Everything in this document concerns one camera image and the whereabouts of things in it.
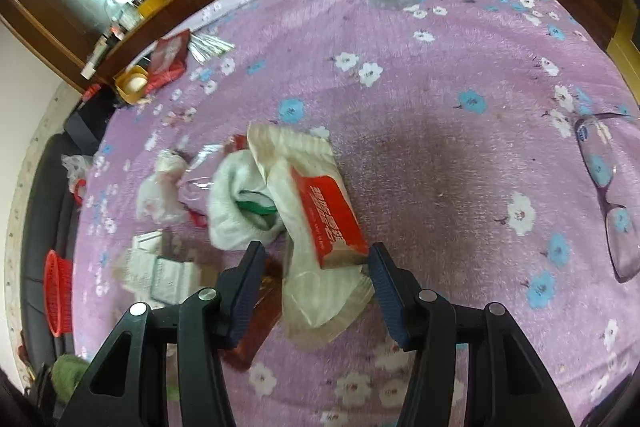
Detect green towel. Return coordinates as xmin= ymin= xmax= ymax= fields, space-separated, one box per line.
xmin=51 ymin=353 xmax=89 ymax=403

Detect white medicine box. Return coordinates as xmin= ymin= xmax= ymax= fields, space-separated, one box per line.
xmin=112 ymin=229 xmax=218 ymax=309

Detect white tissue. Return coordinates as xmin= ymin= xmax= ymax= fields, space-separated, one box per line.
xmin=136 ymin=150 xmax=189 ymax=225

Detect red plastic basket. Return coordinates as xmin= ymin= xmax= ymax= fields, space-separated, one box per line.
xmin=43 ymin=249 xmax=73 ymax=338

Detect black leather sofa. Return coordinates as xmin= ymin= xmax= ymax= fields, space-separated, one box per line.
xmin=19 ymin=131 xmax=87 ymax=368

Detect clear plastic bag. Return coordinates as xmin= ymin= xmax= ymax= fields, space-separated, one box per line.
xmin=61 ymin=155 xmax=92 ymax=192

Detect purple eyeglasses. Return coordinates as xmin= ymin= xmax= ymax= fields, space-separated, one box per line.
xmin=574 ymin=113 xmax=639 ymax=284

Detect yellow tape roll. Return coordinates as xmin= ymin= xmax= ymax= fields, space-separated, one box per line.
xmin=115 ymin=65 xmax=148 ymax=105

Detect red packet on table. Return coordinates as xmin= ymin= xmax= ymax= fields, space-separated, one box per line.
xmin=145 ymin=29 xmax=191 ymax=94

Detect chopsticks on table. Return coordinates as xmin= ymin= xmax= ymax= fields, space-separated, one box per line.
xmin=189 ymin=34 xmax=234 ymax=64

